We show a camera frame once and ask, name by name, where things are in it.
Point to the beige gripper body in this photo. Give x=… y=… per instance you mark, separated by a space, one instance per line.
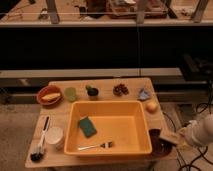
x=186 y=135

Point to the tan eraser block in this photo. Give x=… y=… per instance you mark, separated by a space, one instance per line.
x=169 y=136

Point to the purple bowl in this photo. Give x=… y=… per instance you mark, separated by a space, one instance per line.
x=160 y=148

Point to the orange bowl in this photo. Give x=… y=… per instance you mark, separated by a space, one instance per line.
x=47 y=90

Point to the yellow lemon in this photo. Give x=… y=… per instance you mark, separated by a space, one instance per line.
x=151 y=107

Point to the blue grey cloth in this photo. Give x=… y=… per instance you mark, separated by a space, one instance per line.
x=143 y=95

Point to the yellow plastic tub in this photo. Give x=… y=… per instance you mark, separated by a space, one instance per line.
x=123 y=122

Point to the metal fork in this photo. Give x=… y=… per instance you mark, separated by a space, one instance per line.
x=103 y=145

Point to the brown grape bunch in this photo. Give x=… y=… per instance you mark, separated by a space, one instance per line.
x=120 y=90

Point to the green sponge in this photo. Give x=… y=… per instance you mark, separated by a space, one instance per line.
x=87 y=127

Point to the green potted plant toy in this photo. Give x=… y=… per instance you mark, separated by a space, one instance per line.
x=92 y=92

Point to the green cup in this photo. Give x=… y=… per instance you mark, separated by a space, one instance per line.
x=70 y=94

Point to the white cup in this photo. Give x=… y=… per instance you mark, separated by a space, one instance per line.
x=55 y=137

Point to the yellow corn cob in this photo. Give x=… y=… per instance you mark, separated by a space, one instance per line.
x=50 y=96

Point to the black white dish brush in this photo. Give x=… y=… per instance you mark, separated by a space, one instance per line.
x=38 y=152

